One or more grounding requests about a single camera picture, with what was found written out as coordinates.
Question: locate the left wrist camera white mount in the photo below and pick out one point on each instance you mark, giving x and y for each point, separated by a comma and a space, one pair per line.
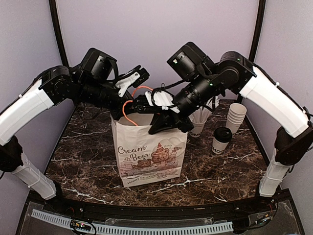
134, 78

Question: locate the single white paper cup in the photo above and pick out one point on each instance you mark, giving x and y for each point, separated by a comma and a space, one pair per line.
219, 146

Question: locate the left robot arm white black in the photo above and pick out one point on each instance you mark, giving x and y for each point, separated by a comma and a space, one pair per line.
95, 80

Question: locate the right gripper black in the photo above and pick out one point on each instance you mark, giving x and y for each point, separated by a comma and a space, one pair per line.
169, 121

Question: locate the white paper takeout bag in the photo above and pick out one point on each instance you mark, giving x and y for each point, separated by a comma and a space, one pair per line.
143, 158

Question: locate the right black frame post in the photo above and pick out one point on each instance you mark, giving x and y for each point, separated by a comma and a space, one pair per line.
257, 30

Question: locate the single black cup lid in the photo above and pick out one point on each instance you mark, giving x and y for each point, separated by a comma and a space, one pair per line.
223, 134

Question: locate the black front table rail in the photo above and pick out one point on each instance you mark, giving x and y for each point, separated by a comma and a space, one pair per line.
171, 199

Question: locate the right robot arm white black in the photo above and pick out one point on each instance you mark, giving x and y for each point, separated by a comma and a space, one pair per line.
206, 79

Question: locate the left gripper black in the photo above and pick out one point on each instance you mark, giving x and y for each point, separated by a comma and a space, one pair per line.
117, 112

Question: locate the grey slotted cable duct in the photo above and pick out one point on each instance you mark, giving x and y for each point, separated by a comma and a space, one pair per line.
129, 228

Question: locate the white cup holding straws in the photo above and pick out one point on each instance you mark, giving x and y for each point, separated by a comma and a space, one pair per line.
198, 127

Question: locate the stack of white paper cups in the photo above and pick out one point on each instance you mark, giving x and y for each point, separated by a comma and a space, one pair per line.
235, 117

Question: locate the bundle of wrapped white straws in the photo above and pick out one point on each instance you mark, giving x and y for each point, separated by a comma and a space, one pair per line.
202, 114

